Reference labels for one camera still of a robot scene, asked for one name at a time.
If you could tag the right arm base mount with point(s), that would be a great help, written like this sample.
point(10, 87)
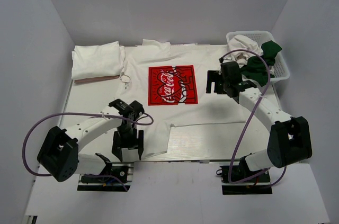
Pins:
point(259, 185)

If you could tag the dark green t shirt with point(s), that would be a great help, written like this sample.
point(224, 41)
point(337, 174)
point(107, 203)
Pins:
point(255, 69)

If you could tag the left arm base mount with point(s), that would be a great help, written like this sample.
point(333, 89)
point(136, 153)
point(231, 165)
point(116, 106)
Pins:
point(106, 179)

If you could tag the white plastic basket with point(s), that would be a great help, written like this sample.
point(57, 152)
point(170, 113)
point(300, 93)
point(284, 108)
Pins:
point(281, 71)

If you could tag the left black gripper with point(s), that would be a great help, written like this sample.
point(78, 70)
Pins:
point(118, 143)

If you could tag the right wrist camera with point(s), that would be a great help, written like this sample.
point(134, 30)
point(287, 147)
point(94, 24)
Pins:
point(230, 70)

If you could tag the folded white shirt stack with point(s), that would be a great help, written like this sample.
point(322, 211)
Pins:
point(97, 61)

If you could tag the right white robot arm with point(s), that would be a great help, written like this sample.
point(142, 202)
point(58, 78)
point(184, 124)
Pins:
point(289, 138)

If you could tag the plain white t shirt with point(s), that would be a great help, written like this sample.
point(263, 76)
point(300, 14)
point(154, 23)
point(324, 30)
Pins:
point(242, 42)

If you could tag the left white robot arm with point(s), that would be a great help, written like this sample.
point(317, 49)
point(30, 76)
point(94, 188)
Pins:
point(61, 155)

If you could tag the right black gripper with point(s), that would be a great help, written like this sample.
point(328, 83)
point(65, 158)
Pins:
point(213, 75)

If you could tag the white shirt red logo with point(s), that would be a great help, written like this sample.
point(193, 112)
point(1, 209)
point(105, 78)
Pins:
point(170, 83)

